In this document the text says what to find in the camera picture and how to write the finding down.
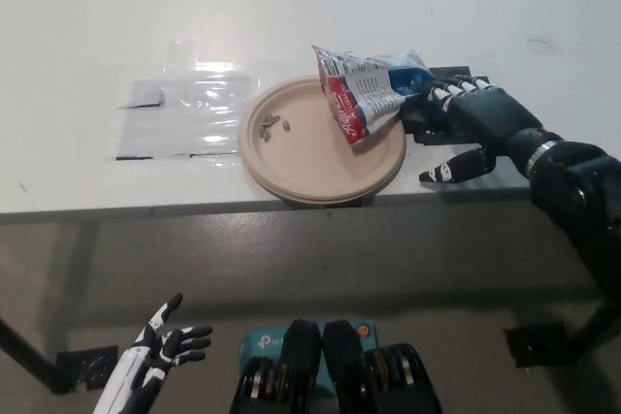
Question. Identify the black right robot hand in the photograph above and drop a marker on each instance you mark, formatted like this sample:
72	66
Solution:
490	118

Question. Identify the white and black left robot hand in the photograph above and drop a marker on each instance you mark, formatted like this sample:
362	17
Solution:
150	360

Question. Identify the sunflower seed bag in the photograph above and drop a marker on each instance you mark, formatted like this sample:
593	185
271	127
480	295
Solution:
364	94

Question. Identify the beige paper plate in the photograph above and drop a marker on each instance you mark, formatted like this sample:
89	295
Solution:
310	162

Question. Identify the black robot body blocks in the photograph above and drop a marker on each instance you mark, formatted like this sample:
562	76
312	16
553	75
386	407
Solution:
339	375

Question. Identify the sunflower seed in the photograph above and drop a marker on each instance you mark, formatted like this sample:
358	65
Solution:
266	136
265	127
268	118
286	124

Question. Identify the black tape patch on table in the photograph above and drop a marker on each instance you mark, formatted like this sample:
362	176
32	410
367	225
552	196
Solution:
451	71

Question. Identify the black floor tape patch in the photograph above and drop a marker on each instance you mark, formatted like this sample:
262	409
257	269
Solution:
85	368
533	345

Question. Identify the teal TP-Link box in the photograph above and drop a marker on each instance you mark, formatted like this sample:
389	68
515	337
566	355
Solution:
259	346

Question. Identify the clear plastic sheet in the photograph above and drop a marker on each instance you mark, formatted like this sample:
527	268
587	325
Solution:
189	116

